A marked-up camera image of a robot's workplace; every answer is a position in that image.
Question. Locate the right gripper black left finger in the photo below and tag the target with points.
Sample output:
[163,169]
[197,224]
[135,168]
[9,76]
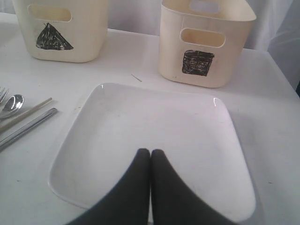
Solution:
[128,201]

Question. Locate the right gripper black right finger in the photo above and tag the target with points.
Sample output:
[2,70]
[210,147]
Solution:
[173,202]

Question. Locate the steel table knife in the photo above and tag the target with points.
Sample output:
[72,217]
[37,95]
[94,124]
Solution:
[26,128]

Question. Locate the wooden chopstick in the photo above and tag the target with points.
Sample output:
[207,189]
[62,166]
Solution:
[23,115]

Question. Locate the steel spoon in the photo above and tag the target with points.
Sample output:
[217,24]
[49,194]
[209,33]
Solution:
[12,106]

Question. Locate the small steel fork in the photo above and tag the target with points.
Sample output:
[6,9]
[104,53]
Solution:
[3,94]

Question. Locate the white square plate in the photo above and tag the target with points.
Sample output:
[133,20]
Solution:
[195,131]

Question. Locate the cream bin with square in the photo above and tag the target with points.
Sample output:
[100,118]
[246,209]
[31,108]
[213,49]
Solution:
[202,48]

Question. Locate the cream bin with triangle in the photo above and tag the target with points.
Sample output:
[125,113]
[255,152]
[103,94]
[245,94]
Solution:
[63,30]

